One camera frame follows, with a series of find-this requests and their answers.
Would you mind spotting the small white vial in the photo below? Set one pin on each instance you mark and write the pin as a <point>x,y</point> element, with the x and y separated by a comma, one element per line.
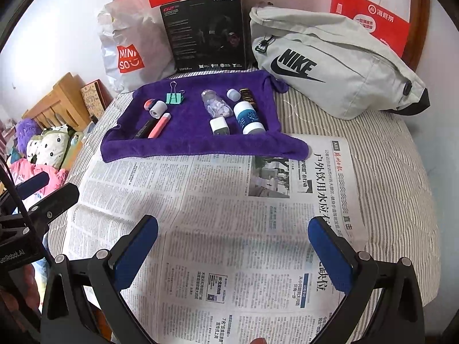
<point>233,95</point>

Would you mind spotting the purple plush toy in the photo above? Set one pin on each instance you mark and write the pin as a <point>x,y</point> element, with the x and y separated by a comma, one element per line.
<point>25,130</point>

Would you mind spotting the white cylindrical bottle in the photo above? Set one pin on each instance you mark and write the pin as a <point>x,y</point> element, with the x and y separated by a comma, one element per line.
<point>157,109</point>

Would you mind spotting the black headset box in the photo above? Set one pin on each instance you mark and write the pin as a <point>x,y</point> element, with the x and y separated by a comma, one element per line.
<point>200,36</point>

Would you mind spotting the clear plastic pill bottle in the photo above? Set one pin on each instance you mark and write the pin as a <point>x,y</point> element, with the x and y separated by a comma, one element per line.
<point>215,104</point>

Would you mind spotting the light wooden frame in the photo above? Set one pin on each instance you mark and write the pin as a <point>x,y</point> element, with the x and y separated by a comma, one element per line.
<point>68,89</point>

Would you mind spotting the white dotted plush toy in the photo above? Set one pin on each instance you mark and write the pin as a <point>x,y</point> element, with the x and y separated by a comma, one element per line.
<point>50,147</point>

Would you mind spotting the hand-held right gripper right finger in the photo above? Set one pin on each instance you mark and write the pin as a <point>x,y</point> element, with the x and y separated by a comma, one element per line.
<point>330,254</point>

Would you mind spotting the grey waist bag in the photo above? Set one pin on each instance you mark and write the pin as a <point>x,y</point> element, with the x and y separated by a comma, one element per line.
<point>351,89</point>

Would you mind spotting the purple towel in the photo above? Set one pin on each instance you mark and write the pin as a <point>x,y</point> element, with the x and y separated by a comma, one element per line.
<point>190,143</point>

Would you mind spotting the patterned brown gift box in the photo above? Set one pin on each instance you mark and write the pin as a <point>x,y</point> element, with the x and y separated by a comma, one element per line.
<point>91,96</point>

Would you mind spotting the newspaper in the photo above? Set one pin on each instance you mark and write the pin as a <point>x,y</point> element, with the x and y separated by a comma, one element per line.
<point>222,222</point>

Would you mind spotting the pink tube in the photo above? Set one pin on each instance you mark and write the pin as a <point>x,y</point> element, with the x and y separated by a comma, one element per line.
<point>159,125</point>

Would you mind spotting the green binder clip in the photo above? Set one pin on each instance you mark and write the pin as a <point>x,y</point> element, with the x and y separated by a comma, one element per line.
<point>174,98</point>

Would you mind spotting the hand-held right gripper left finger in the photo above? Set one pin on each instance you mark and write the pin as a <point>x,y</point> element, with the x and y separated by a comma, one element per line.
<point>138,254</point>

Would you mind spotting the small pink round cap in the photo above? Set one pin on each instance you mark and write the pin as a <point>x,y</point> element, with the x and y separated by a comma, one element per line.
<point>147,105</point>

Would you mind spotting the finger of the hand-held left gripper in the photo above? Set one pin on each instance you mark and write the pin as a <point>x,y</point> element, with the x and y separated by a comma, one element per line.
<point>59,199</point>
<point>34,184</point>

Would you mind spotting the brown wooden headboard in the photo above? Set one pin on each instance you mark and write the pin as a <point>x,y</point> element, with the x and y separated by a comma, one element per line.
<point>419,25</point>

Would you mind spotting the white bottle blue label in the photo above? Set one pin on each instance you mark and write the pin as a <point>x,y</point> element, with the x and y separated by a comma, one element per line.
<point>247,118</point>

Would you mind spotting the black pen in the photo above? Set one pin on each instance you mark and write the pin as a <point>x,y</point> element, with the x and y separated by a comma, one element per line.
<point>141,130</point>

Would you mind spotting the white plastic shopping bag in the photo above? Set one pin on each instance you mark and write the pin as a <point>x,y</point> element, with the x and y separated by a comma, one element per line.
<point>129,36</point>

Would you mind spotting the small dark bottle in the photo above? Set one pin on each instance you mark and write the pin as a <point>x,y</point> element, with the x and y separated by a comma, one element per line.
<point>248,97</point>

